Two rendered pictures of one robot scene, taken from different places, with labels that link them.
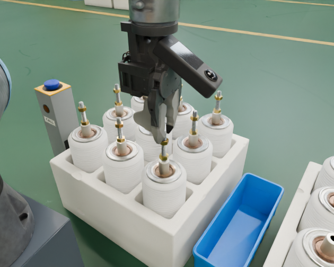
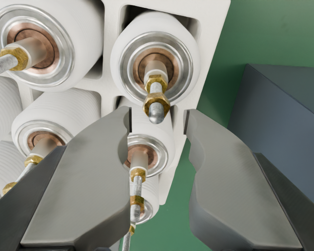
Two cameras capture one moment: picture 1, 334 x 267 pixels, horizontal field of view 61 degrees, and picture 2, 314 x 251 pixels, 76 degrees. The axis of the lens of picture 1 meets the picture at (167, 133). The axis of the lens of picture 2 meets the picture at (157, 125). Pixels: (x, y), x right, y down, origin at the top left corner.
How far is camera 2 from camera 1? 0.46 m
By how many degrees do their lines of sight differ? 49
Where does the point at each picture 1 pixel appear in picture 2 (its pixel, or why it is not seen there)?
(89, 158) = (152, 179)
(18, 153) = not seen: hidden behind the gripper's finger
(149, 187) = (196, 77)
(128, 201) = (189, 97)
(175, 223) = (207, 7)
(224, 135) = not seen: outside the picture
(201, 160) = (67, 8)
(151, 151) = (89, 117)
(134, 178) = not seen: hidden behind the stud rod
